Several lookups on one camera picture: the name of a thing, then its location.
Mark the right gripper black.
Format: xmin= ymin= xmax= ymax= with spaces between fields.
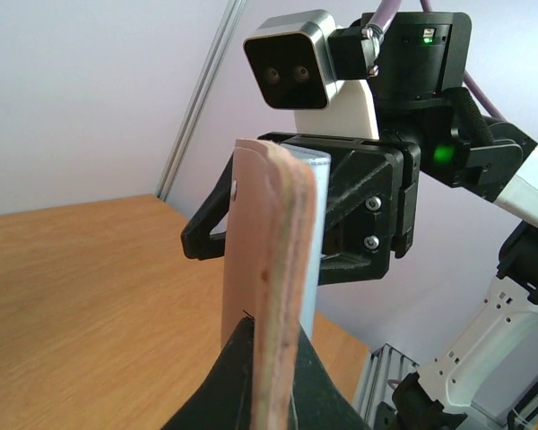
xmin=264 ymin=132 xmax=421 ymax=285

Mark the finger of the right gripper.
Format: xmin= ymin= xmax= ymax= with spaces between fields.
xmin=181 ymin=159 xmax=233 ymax=260

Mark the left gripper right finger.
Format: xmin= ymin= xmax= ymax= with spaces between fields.
xmin=289 ymin=328 xmax=369 ymax=430

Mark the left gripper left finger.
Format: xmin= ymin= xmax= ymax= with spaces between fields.
xmin=162 ymin=316 xmax=255 ymax=429

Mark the pink card holder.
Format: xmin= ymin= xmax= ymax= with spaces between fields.
xmin=221 ymin=139 xmax=331 ymax=429

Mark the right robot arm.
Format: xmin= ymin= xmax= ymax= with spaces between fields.
xmin=169 ymin=1 xmax=538 ymax=429

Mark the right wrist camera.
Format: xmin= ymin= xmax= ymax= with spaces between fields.
xmin=243 ymin=9 xmax=379 ymax=140

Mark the left aluminium corner post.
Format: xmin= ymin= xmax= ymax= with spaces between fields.
xmin=155 ymin=0 xmax=247 ymax=202

